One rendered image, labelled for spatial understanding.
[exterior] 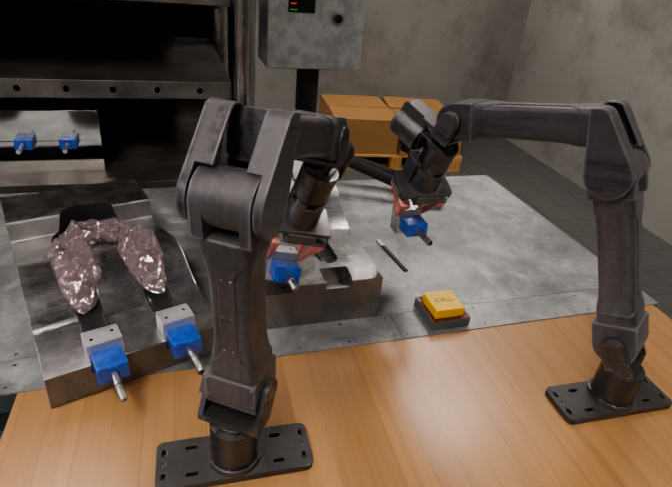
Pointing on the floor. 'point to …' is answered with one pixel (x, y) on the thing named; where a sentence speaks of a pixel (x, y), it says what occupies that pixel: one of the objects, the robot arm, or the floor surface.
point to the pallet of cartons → (375, 125)
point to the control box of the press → (311, 31)
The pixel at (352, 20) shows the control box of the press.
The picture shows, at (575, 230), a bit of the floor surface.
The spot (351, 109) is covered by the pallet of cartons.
